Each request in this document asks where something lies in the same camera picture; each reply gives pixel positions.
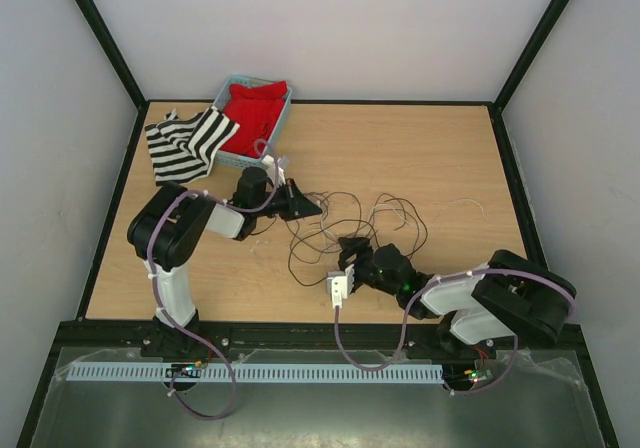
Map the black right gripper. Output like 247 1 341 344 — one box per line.
337 235 402 298

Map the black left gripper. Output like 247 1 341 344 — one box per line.
254 178 322 221

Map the black thin wire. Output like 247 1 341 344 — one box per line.
299 190 366 239

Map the grey thin wire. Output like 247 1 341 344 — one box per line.
367 192 431 259

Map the dark purple thin wire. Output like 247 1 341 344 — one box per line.
286 190 431 288

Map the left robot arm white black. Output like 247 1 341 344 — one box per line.
127 167 322 357

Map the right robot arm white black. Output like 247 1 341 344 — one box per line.
326 237 577 357

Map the light blue plastic basket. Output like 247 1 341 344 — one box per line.
213 75 292 169

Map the red cloth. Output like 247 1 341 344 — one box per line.
221 81 288 159

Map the black white striped cloth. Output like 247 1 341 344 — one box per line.
144 105 240 185

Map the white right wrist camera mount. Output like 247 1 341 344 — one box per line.
326 264 355 308

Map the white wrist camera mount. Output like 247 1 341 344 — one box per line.
261 155 289 187
326 264 355 308

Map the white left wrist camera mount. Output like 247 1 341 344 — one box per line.
261 155 289 187

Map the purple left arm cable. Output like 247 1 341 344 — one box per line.
148 138 291 422

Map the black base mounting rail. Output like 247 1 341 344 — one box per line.
52 320 586 362

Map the black cage frame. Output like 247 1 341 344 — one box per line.
14 0 621 448

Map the light blue slotted cable duct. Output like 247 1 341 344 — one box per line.
65 362 443 385

